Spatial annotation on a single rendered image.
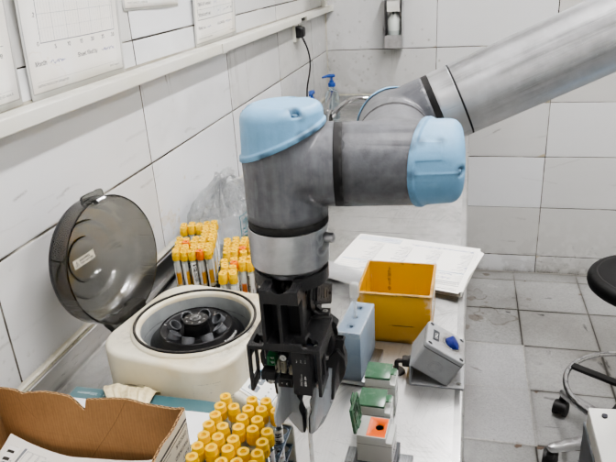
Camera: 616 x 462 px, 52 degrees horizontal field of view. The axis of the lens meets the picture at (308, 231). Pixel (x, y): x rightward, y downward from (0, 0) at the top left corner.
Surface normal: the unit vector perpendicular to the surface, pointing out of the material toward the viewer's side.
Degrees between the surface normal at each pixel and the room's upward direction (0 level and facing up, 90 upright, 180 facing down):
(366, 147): 52
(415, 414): 0
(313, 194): 114
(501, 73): 67
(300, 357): 90
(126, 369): 90
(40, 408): 88
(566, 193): 90
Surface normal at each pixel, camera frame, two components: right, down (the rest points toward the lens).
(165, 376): -0.38, 0.38
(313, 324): -0.06, -0.92
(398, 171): -0.10, 0.31
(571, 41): -0.27, 0.00
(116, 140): 0.97, 0.04
